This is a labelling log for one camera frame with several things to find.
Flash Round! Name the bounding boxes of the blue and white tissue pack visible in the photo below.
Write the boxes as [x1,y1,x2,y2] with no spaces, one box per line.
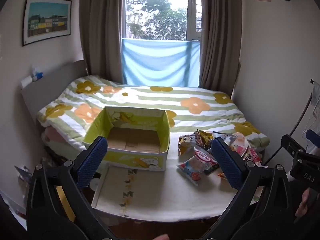
[31,65,45,82]

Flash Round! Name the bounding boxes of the pink and white snack packet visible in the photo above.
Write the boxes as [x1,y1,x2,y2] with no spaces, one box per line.
[234,140,262,167]

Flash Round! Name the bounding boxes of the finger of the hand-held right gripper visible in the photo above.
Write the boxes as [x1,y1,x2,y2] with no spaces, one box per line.
[281,134,307,161]
[306,129,320,153]

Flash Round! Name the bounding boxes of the brown curtain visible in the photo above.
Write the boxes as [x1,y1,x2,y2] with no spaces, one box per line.
[79,0,129,85]
[199,0,242,98]

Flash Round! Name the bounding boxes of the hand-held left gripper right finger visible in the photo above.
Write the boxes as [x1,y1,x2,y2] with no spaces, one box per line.
[200,137,293,240]

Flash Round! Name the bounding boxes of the white and orange snack packet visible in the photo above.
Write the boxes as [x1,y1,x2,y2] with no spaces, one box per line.
[177,155,206,186]

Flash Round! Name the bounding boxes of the floral striped blanket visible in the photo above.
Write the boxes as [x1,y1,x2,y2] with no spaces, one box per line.
[36,75,271,153]

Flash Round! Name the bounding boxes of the white papers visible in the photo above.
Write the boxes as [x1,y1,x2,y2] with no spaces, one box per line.
[301,82,320,140]

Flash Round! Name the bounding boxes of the snack packet with pink oval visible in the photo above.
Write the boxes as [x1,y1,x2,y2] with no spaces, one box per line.
[194,147,220,175]

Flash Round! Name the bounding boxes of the framed picture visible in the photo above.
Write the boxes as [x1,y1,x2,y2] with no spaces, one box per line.
[22,0,72,47]

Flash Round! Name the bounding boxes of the person's right hand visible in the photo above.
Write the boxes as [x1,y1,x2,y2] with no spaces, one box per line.
[294,189,312,223]

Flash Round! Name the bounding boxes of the black cable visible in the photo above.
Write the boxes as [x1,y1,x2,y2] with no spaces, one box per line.
[264,79,315,166]

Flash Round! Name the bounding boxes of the pink folded bedding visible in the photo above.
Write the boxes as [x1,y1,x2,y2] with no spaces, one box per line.
[41,127,84,157]

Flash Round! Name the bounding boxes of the light blue cloth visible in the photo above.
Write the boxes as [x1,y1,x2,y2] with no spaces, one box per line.
[121,38,201,87]

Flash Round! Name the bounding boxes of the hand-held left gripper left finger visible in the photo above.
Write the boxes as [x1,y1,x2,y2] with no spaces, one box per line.
[26,135,118,240]

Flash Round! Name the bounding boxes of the green cardboard box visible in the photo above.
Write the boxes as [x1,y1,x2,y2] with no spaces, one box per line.
[82,106,171,172]

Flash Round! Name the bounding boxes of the window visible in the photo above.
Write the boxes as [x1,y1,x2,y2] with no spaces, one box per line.
[126,0,203,42]

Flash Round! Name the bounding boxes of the yellow and white snack packet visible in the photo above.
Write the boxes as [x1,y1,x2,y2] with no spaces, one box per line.
[178,134,199,156]

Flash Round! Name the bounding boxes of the grey headboard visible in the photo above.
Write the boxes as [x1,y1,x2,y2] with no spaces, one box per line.
[20,60,89,123]

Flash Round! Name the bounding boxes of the gold snack packet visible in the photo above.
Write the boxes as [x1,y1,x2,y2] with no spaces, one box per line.
[196,129,214,152]

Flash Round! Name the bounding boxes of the white paper roll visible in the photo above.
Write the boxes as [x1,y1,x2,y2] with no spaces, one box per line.
[20,76,33,88]

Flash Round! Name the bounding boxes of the blue and white snack packet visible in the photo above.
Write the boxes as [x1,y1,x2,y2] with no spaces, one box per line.
[212,131,237,146]

